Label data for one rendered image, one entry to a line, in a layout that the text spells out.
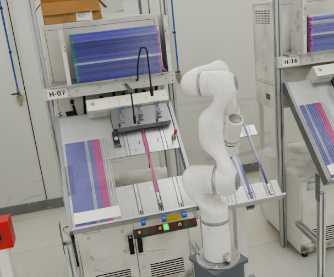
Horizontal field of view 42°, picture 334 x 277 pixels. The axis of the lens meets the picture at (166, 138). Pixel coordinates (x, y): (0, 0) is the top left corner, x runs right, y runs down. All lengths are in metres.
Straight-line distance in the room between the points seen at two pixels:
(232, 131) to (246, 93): 2.34
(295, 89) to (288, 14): 0.50
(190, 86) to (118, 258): 1.39
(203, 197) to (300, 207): 1.31
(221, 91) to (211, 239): 0.61
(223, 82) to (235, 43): 2.64
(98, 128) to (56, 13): 0.77
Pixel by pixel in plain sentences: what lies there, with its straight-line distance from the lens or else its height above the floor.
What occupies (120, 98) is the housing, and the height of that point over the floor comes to 1.27.
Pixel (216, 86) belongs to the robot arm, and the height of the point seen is 1.45.
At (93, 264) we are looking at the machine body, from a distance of 2.76.
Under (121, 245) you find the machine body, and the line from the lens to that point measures 2.72.
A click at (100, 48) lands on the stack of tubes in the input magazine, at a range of 2.50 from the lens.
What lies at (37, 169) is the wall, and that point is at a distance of 4.25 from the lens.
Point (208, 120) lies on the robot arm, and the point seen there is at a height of 1.32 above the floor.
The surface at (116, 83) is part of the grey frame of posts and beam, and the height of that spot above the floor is 1.35.
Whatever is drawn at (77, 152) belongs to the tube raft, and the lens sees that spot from 2.48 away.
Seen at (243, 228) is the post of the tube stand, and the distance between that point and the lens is 2.66.
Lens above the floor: 1.76
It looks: 17 degrees down
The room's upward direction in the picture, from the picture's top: 6 degrees counter-clockwise
